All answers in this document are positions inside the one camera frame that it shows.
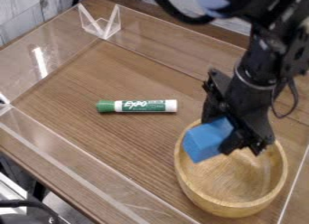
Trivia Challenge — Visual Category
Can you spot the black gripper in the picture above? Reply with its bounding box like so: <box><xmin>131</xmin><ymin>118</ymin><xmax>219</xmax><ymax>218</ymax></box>
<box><xmin>201</xmin><ymin>66</ymin><xmax>300</xmax><ymax>157</ymax></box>

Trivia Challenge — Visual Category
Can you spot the blue foam block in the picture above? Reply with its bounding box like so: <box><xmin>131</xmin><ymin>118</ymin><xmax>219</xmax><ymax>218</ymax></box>
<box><xmin>182</xmin><ymin>117</ymin><xmax>234</xmax><ymax>163</ymax></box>

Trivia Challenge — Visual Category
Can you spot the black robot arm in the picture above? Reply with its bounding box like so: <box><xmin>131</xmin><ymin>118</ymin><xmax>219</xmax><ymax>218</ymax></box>
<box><xmin>198</xmin><ymin>0</ymin><xmax>309</xmax><ymax>154</ymax></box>

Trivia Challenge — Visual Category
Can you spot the brown wooden bowl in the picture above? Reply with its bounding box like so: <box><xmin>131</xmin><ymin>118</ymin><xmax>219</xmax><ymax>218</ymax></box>
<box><xmin>173</xmin><ymin>118</ymin><xmax>290</xmax><ymax>219</ymax></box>

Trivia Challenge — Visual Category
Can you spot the green Expo marker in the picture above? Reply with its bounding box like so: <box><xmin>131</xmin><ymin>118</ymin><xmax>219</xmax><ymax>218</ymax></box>
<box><xmin>96</xmin><ymin>99</ymin><xmax>178</xmax><ymax>113</ymax></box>

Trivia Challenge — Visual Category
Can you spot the clear acrylic tray wall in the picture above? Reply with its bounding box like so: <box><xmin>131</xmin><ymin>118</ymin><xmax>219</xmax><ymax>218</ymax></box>
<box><xmin>0</xmin><ymin>0</ymin><xmax>309</xmax><ymax>224</ymax></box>

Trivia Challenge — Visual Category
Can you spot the clear acrylic corner bracket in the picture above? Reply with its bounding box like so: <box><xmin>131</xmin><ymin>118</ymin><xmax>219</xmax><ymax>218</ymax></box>
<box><xmin>78</xmin><ymin>4</ymin><xmax>120</xmax><ymax>40</ymax></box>

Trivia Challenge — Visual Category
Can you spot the black cable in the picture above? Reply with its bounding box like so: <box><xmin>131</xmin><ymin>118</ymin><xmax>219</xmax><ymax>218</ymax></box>
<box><xmin>147</xmin><ymin>0</ymin><xmax>217</xmax><ymax>25</ymax></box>

